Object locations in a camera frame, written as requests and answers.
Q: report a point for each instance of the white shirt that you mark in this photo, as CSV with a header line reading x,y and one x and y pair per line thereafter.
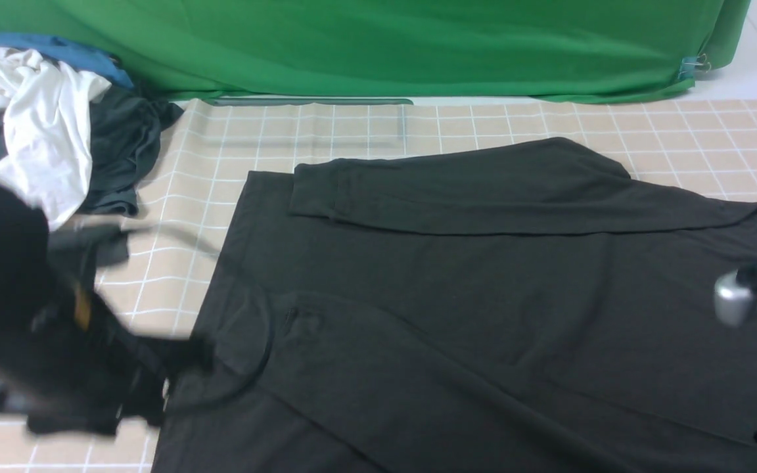
x,y
47,131

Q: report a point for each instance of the green backdrop cloth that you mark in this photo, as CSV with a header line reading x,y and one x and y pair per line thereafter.
x,y
588,52

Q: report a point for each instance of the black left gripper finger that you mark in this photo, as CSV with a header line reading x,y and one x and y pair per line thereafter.
x,y
181,356

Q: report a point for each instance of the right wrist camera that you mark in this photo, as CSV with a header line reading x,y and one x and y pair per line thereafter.
x,y
733,302

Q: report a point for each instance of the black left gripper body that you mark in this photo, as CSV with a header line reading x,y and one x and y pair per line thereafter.
x,y
66,362

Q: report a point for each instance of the blue garment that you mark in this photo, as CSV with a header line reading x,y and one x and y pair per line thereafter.
x,y
56,56

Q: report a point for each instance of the blue binder clip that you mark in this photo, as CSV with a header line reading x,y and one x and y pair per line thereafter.
x,y
692,66

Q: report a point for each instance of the beige checkered tablecloth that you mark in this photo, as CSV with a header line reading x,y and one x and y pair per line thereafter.
x,y
704,146

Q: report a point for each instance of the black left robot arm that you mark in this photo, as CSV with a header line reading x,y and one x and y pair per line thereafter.
x,y
26,241

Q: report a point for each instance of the gray long-sleeved shirt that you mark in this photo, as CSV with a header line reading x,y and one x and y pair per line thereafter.
x,y
528,308

